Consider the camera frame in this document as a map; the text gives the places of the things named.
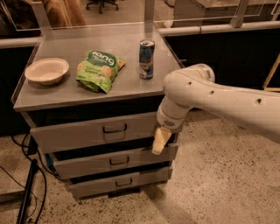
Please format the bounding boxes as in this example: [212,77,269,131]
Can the black floor cables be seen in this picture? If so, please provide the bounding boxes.
[0,132,64,224]

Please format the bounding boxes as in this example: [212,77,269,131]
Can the grey top drawer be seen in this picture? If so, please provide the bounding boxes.
[31,112,157,153]

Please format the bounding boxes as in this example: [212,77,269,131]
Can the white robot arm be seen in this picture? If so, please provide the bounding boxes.
[152,64,280,155]

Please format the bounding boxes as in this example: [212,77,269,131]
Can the grey bottom drawer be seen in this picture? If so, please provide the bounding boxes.
[69,166,172,199]

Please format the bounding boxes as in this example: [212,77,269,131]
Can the green snack bag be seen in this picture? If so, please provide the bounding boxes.
[76,50,126,94]

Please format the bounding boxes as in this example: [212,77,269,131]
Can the white railing bar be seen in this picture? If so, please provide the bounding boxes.
[157,21,280,37]

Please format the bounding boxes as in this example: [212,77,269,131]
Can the black office chair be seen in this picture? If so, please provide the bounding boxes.
[86,0,119,14]

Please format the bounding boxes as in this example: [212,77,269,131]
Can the white paper bowl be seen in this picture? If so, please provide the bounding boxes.
[24,58,69,86]

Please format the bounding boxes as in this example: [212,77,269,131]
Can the black metal floor bar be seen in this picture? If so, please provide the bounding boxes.
[17,159,38,224]

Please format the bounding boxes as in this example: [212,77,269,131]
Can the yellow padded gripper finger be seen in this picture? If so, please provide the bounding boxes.
[152,127,172,155]

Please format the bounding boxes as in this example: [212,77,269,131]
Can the grey metal drawer cabinet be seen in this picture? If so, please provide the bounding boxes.
[14,24,179,199]

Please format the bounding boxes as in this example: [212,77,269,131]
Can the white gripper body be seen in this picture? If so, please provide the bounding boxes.
[157,96,192,132]

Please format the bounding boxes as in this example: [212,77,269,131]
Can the blue energy drink can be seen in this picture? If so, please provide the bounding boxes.
[139,39,155,80]

